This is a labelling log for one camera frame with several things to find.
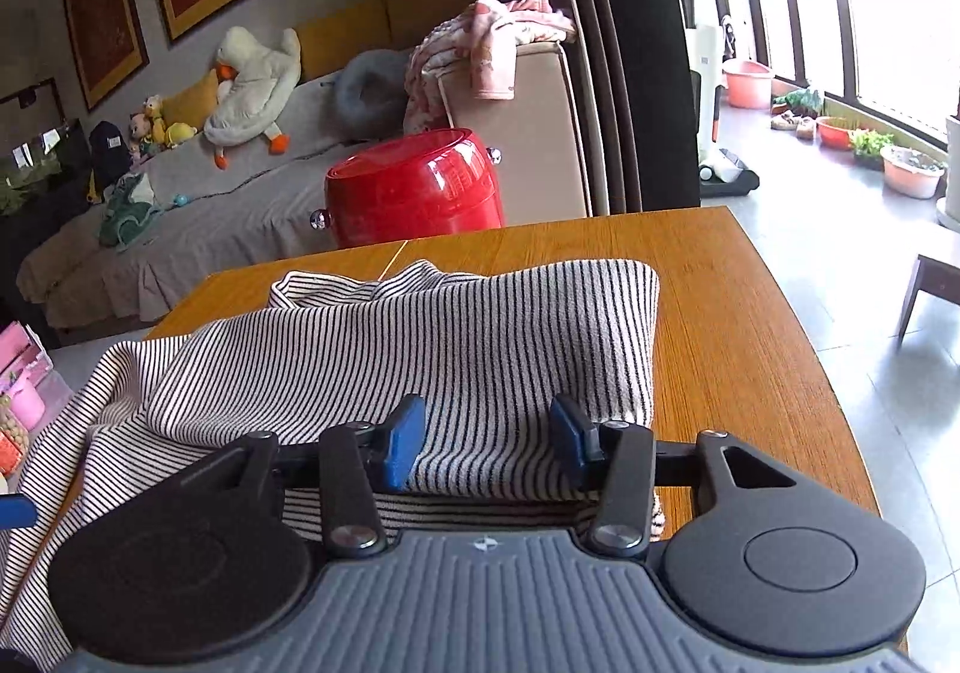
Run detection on grey covered sofa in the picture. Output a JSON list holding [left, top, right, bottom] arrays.
[[14, 70, 368, 334]]

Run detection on pink plastic basin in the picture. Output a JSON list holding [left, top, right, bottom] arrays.
[[722, 59, 775, 109]]

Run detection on pink toy box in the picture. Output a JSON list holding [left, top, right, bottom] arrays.
[[2, 322, 71, 481]]

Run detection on dark curtain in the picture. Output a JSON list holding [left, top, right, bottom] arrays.
[[565, 0, 700, 215]]

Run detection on black plush toy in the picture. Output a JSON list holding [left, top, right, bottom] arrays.
[[86, 121, 132, 203]]

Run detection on small plush toys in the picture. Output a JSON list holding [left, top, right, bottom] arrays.
[[128, 95, 197, 160]]

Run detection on white plush goose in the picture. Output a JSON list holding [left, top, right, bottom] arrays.
[[203, 26, 301, 169]]

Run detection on small wooden stool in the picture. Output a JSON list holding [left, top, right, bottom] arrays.
[[896, 254, 960, 341]]

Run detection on pink clothes pile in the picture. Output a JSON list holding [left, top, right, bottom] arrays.
[[404, 0, 576, 136]]

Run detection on beige armchair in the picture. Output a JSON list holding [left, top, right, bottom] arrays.
[[438, 43, 590, 226]]

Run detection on metal bowl planter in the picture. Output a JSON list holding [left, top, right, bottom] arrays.
[[882, 145, 946, 200]]

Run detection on white floor cleaner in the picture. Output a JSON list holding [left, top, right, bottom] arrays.
[[680, 0, 760, 199]]

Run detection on green knit cloth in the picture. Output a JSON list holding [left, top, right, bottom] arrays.
[[98, 173, 163, 249]]

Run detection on glass fish tank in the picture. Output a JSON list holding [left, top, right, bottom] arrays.
[[2, 79, 91, 217]]

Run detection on grey neck pillow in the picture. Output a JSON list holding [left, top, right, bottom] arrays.
[[334, 49, 409, 139]]

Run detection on red round stool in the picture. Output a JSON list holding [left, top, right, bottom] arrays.
[[309, 129, 505, 249]]

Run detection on grey striped knit garment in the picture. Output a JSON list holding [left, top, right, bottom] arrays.
[[2, 259, 659, 670]]

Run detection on potted bamboo plant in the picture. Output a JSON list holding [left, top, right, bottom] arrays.
[[937, 104, 960, 233]]

